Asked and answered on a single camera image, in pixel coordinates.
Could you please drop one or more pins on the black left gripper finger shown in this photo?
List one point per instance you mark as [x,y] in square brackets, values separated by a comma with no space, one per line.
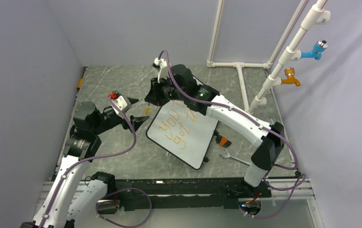
[137,122]
[130,101]

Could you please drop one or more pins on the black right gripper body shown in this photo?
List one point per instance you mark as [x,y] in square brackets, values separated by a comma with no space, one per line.
[164,91]

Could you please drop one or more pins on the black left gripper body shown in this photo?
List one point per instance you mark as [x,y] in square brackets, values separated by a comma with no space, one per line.
[120,120]

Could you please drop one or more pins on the white whiteboard black frame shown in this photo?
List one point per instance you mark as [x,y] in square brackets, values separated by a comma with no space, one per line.
[184,133]

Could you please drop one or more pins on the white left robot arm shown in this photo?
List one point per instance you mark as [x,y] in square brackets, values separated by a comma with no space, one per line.
[60,209]

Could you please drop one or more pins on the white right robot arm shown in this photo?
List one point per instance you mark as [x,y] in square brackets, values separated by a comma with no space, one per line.
[204,99]

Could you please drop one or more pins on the silver open-end wrench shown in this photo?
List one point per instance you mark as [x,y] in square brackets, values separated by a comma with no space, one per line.
[226,155]

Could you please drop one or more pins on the orange tap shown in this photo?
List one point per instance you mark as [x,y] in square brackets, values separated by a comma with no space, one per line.
[290,77]

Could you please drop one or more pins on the blue tap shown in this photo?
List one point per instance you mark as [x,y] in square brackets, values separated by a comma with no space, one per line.
[316,53]

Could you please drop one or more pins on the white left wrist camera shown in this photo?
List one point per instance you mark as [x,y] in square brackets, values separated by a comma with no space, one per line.
[120,101]

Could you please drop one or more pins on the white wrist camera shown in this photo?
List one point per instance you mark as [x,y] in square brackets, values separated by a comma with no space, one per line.
[161,65]
[120,101]

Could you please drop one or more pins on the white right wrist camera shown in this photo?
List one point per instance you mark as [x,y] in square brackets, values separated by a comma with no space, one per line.
[161,65]

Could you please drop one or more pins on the orange-black pen at wall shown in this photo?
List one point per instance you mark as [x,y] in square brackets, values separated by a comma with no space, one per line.
[79,84]

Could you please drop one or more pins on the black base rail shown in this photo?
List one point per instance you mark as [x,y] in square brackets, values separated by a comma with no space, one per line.
[227,193]

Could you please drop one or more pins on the aluminium frame rail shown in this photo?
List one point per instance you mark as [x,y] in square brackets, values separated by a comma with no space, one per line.
[281,189]

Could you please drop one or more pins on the white PVC pipe frame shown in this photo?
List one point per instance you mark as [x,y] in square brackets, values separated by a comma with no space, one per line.
[316,15]

